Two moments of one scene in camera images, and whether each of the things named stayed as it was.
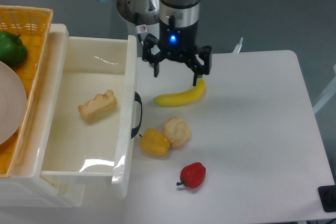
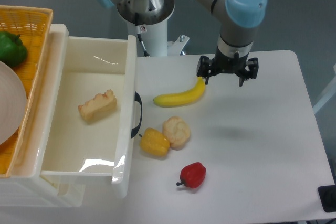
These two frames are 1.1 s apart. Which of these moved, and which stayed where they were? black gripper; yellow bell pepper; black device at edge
Moved: black gripper
Stayed: black device at edge; yellow bell pepper
